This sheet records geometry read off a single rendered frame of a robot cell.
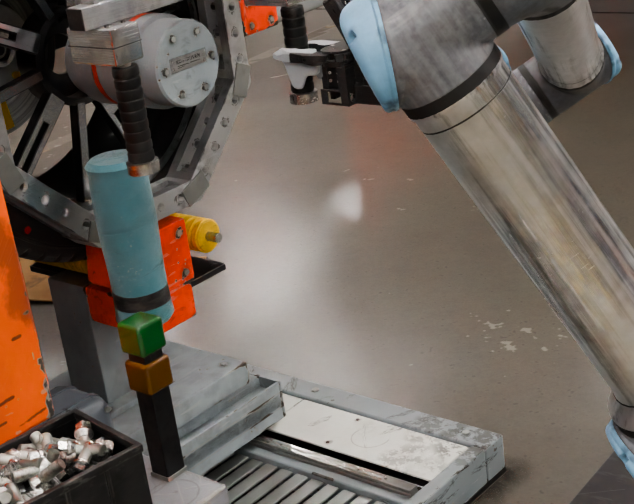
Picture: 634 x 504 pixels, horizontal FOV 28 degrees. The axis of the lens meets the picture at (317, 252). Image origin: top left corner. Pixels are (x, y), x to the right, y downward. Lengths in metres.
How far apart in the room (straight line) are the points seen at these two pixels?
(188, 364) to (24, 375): 0.82
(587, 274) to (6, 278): 0.67
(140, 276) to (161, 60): 0.32
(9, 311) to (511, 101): 0.64
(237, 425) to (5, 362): 0.83
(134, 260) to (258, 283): 1.40
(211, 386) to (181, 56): 0.68
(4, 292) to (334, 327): 1.50
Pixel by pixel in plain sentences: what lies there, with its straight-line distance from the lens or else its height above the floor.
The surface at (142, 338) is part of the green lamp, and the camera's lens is 1.46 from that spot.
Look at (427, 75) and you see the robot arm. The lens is 1.25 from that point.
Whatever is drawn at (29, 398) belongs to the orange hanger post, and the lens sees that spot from 1.58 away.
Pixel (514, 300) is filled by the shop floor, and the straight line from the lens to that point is 2.97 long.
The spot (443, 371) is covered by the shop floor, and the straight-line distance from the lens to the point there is 2.68.
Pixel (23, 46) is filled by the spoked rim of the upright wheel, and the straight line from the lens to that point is 1.97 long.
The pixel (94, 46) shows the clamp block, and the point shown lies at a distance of 1.68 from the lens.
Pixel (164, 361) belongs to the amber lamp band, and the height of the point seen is 0.60.
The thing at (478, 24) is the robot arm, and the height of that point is 0.98.
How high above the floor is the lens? 1.25
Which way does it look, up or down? 22 degrees down
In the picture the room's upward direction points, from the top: 8 degrees counter-clockwise
